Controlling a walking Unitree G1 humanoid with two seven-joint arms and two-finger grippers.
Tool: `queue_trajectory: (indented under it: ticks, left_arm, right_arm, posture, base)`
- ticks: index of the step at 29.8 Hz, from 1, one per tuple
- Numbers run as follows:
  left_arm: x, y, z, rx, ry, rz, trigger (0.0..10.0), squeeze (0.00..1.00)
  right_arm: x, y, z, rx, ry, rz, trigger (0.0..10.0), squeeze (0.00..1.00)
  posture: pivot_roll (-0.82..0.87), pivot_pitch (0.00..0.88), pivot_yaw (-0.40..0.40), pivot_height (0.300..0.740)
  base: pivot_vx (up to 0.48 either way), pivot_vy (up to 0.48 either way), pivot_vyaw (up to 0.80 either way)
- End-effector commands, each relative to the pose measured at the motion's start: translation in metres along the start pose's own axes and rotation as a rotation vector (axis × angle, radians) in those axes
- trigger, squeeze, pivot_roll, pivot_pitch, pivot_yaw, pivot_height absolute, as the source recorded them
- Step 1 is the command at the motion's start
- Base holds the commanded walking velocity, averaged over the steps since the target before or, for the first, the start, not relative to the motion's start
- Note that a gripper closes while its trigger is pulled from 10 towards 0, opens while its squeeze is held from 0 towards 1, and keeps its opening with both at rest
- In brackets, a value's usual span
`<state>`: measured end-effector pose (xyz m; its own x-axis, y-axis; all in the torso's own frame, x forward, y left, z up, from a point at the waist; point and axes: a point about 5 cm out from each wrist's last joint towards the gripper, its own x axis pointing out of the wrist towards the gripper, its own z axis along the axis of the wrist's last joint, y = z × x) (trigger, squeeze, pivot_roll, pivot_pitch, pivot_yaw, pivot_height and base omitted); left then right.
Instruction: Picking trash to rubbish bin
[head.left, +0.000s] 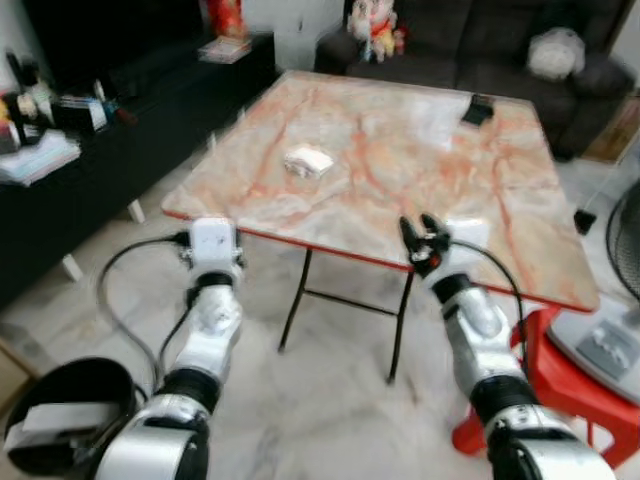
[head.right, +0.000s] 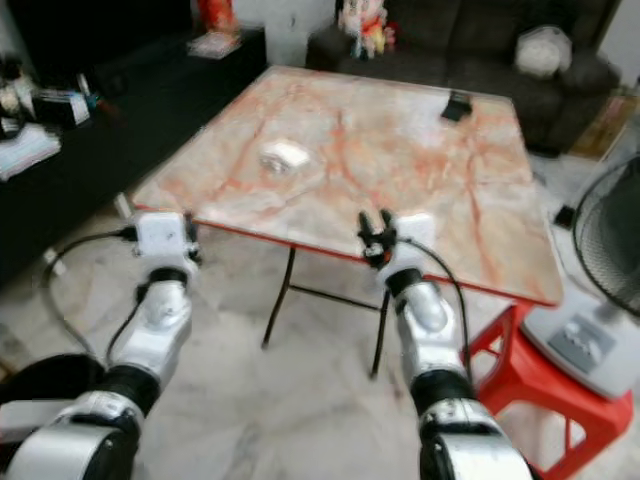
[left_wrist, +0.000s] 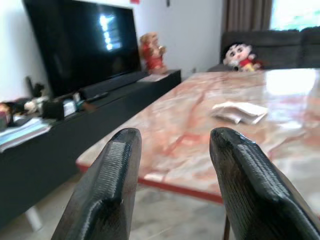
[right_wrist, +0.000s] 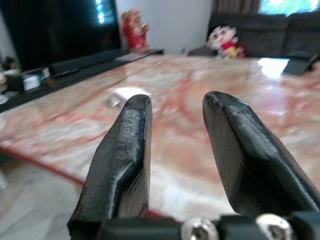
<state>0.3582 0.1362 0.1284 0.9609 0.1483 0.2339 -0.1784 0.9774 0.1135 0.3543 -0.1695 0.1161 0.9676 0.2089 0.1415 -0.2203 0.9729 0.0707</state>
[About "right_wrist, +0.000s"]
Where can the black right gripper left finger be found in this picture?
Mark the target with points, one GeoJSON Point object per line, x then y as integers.
{"type": "Point", "coordinates": [120, 160]}

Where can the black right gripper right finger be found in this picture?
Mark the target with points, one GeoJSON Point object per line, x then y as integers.
{"type": "Point", "coordinates": [250, 155]}

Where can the black TV console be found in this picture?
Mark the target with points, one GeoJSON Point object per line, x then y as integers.
{"type": "Point", "coordinates": [82, 72]}

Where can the small black stand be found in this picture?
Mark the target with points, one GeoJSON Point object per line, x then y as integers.
{"type": "Point", "coordinates": [300, 63]}

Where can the black soundbar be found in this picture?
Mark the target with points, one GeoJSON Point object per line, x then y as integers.
{"type": "Point", "coordinates": [85, 61]}

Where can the cartoon boy plush doll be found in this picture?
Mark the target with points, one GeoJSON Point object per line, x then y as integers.
{"type": "Point", "coordinates": [225, 41]}

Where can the white blue box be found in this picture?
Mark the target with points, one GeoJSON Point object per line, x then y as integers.
{"type": "Point", "coordinates": [31, 82]}

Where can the dark grey sofa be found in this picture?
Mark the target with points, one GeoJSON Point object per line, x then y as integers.
{"type": "Point", "coordinates": [270, 32]}

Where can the red gold figurine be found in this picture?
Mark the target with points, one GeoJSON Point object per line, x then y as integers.
{"type": "Point", "coordinates": [135, 31]}

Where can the black television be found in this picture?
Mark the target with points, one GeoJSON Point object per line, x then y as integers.
{"type": "Point", "coordinates": [62, 30]}

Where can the brown curtain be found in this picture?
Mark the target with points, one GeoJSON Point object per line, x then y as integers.
{"type": "Point", "coordinates": [237, 6]}

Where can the bright window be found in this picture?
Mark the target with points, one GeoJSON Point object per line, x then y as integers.
{"type": "Point", "coordinates": [290, 5]}

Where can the marble table with red frame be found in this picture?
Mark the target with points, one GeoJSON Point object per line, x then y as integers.
{"type": "Point", "coordinates": [187, 82]}

